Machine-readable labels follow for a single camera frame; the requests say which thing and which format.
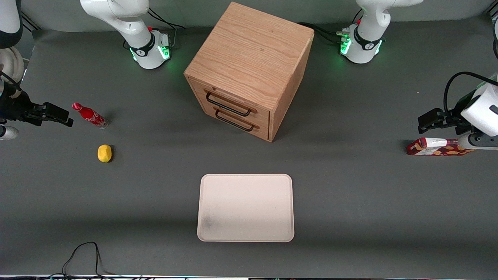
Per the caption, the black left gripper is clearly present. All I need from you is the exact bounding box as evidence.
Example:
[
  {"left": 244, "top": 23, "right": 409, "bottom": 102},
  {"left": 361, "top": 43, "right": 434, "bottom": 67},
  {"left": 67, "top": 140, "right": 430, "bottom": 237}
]
[{"left": 418, "top": 93, "right": 477, "bottom": 135}]

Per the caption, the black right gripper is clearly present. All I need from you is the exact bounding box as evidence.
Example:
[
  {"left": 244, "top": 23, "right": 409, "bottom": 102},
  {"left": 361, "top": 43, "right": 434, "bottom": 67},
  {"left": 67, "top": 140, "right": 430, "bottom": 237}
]
[{"left": 0, "top": 89, "right": 74, "bottom": 128}]

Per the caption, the red coke bottle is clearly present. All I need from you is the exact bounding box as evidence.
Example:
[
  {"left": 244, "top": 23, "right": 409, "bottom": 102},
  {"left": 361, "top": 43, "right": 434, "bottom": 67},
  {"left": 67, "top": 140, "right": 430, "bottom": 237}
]
[{"left": 72, "top": 102, "right": 109, "bottom": 129}]

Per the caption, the beige plastic tray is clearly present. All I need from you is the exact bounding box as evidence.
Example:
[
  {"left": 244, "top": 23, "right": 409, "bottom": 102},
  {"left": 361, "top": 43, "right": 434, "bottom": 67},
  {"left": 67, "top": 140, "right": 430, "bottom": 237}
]
[{"left": 197, "top": 173, "right": 295, "bottom": 243}]

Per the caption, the red plaid cookie box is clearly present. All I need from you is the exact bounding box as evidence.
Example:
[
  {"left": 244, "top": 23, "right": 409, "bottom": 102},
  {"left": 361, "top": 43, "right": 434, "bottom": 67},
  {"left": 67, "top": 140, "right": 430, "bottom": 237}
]
[{"left": 406, "top": 137, "right": 476, "bottom": 157}]

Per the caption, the yellow lemon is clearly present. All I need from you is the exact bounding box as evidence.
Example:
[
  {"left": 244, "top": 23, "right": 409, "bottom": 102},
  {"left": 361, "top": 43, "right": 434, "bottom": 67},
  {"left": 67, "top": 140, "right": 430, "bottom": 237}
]
[{"left": 97, "top": 144, "right": 112, "bottom": 163}]

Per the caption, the wooden drawer front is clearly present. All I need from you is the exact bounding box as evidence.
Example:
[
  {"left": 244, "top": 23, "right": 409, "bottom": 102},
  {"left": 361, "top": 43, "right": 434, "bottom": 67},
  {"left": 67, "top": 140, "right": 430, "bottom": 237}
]
[
  {"left": 202, "top": 105, "right": 270, "bottom": 141},
  {"left": 188, "top": 79, "right": 271, "bottom": 126}
]

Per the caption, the wooden drawer cabinet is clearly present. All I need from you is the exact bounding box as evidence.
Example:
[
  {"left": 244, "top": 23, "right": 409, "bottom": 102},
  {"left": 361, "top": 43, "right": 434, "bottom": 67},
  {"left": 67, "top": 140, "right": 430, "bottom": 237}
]
[{"left": 184, "top": 2, "right": 315, "bottom": 143}]

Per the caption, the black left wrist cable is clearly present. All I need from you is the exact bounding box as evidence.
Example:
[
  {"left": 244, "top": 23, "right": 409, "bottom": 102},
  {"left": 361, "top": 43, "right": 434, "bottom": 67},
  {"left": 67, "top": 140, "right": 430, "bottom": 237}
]
[{"left": 444, "top": 72, "right": 498, "bottom": 114}]

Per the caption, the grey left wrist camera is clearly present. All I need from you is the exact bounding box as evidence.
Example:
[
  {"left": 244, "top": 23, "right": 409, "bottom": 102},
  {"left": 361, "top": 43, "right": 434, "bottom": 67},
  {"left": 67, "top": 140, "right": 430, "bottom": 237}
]
[{"left": 458, "top": 133, "right": 498, "bottom": 151}]

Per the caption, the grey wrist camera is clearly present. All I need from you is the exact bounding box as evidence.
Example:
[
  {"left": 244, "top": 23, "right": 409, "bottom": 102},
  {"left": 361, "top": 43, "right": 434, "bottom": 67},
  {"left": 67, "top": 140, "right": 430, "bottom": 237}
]
[
  {"left": 0, "top": 126, "right": 19, "bottom": 141},
  {"left": 458, "top": 133, "right": 498, "bottom": 151}
]

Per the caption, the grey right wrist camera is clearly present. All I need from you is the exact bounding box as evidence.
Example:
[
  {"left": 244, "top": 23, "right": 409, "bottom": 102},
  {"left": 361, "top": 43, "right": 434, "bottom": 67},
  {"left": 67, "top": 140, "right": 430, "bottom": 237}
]
[{"left": 0, "top": 126, "right": 19, "bottom": 141}]

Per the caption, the thin black looped cable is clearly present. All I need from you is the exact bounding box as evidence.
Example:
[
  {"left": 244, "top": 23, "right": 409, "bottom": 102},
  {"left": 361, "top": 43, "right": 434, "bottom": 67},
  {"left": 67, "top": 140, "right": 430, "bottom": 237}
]
[{"left": 39, "top": 241, "right": 144, "bottom": 280}]

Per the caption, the black left arm base cable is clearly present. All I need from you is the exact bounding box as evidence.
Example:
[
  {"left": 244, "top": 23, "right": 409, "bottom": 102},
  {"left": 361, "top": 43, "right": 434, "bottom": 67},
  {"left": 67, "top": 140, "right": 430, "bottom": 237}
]
[{"left": 298, "top": 9, "right": 363, "bottom": 46}]

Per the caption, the black arm base cable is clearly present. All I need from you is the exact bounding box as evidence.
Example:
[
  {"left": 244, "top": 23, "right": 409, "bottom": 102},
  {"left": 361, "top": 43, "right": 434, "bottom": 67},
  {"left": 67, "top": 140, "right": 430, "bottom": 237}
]
[
  {"left": 147, "top": 8, "right": 186, "bottom": 49},
  {"left": 298, "top": 9, "right": 363, "bottom": 46}
]

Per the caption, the black right arm base cable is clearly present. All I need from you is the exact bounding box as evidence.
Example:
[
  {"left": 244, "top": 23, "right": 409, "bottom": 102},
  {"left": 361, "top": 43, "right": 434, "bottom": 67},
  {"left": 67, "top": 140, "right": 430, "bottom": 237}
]
[{"left": 147, "top": 8, "right": 186, "bottom": 49}]

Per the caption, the black metal drawer handle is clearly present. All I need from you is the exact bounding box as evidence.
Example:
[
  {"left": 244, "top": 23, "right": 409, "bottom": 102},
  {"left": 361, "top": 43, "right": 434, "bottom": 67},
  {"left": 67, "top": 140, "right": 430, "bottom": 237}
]
[
  {"left": 214, "top": 109, "right": 256, "bottom": 132},
  {"left": 205, "top": 91, "right": 253, "bottom": 117}
]

